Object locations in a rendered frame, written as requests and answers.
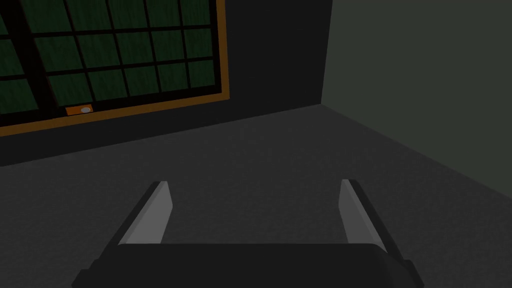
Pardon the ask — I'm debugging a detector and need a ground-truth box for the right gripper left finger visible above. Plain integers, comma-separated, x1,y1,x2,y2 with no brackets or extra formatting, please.
114,180,174,246

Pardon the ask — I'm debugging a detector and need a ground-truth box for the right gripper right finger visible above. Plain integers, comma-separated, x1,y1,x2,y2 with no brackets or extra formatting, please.
338,178,392,254

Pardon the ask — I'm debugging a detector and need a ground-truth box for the wood-framed grid window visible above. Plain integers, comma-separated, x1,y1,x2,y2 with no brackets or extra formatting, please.
0,0,231,139

